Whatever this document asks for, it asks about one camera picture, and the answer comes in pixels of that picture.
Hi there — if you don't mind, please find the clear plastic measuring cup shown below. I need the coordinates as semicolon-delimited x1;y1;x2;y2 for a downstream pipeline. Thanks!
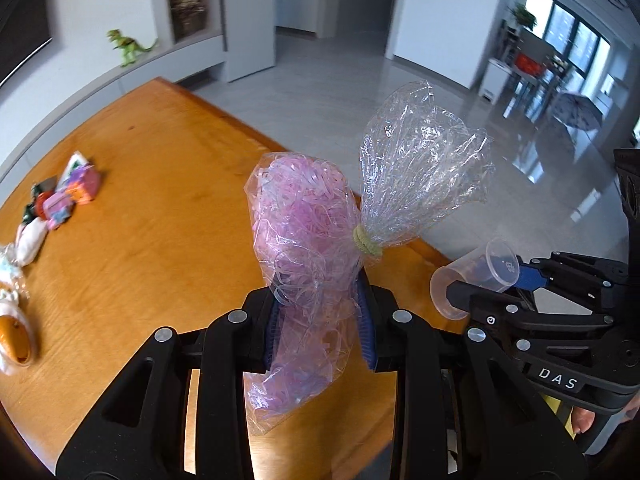
430;238;520;321

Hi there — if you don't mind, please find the pink shred cellophane bag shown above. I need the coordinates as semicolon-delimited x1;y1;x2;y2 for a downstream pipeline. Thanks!
244;80;494;436

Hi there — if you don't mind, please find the white green snack wrapper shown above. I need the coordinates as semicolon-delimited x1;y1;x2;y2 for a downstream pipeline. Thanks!
55;151;90;192

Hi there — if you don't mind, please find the red plastic cap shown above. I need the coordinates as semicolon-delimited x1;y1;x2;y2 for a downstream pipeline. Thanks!
34;191;54;220

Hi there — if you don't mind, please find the person's right hand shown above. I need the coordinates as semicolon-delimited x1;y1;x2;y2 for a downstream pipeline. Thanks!
570;394;640;434

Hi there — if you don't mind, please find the dining table with chairs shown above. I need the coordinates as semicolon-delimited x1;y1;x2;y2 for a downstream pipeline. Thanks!
478;22;573;119

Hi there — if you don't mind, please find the purple pink snack packet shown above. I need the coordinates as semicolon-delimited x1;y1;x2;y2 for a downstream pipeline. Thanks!
43;164;101;231

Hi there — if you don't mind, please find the orange fruit in plastic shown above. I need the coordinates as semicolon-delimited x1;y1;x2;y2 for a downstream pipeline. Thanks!
0;283;37;375

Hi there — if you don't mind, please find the potted green plant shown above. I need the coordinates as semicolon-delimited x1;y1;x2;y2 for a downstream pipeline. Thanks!
510;3;537;30

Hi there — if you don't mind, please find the green toy dinosaur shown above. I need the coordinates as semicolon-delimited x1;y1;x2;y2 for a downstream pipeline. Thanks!
106;29;158;67

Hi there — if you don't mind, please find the white low tv cabinet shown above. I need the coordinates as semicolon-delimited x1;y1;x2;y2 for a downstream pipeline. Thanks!
1;32;227;200

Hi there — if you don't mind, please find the wicker basket on shelf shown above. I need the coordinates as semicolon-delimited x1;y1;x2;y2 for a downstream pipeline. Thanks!
170;0;206;40

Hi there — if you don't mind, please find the white tall cabinet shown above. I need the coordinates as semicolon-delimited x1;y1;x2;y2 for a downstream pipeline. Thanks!
222;0;276;82

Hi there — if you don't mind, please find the black television screen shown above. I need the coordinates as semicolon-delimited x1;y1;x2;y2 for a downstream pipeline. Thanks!
0;0;51;84

